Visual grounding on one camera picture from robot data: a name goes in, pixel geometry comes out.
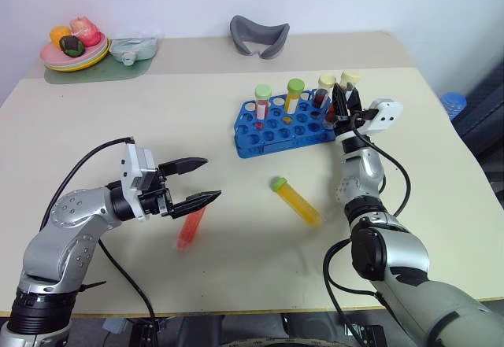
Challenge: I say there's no red tube with green cap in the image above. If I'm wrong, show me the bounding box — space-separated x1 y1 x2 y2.
254 83 274 123

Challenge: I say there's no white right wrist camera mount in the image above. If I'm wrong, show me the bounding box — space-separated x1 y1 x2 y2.
360 98 405 134

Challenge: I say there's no dark red tube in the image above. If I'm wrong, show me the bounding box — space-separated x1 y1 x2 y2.
324 69 363 125
313 72 337 111

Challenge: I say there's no blue water bottle cap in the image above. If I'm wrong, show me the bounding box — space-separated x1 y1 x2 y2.
439 91 469 120

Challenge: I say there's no clear bag with pale cup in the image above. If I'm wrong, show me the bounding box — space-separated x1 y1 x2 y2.
109 31 164 67

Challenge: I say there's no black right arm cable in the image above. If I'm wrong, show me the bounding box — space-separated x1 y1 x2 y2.
322 116 412 347

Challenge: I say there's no black zip tie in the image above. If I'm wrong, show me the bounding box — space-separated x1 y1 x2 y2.
77 280 108 292

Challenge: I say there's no small grey box under table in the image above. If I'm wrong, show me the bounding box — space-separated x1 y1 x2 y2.
102 316 128 335

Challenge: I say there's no orange toy fruit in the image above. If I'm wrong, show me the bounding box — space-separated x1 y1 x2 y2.
49 25 73 45

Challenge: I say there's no dark brown green toy fruit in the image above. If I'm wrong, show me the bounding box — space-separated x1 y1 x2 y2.
58 35 86 57

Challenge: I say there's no red capless test tube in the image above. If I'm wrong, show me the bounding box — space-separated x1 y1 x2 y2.
176 206 208 251

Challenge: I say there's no yellow plate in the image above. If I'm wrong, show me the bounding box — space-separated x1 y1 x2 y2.
43 43 112 74

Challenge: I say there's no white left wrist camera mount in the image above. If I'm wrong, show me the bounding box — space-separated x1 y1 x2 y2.
119 138 159 222

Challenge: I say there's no black chair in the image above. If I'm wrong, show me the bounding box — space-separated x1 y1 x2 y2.
451 58 504 211

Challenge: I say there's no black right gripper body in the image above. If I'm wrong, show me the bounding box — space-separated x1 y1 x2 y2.
334 108 376 136

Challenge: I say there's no green table mat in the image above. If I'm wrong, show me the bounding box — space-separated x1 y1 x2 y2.
43 56 154 86

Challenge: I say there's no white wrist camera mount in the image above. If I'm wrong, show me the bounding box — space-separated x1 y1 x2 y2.
119 138 159 222
360 98 405 134

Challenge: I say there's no yellow tube with green cap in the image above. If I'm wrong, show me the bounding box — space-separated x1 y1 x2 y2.
269 176 322 227

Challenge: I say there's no pale green plate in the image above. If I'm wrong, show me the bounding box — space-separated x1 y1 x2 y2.
42 39 110 70

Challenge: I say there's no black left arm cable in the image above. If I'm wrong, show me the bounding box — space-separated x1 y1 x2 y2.
39 137 157 320

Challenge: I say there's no stack of coloured plates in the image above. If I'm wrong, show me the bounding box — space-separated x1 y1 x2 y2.
39 35 109 67

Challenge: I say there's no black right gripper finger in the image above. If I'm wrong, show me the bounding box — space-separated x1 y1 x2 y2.
332 83 348 120
346 86 364 114

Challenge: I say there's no pink toy peach in net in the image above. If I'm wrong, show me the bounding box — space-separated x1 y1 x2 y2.
69 16 98 48

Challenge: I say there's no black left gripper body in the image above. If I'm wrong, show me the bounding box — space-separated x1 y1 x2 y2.
139 168 177 219

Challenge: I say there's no grey curved foam piece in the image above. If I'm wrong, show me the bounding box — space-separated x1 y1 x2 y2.
229 14 291 61

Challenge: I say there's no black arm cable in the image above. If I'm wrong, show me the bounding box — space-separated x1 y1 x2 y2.
322 116 412 347
39 137 157 320

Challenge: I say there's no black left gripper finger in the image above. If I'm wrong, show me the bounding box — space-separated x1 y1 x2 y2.
170 190 223 220
158 157 209 177

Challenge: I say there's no blue test tube rack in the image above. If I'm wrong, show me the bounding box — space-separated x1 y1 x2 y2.
231 89 340 159

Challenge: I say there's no yellow labelled tube, green cap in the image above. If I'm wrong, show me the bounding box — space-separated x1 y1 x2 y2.
283 78 306 115

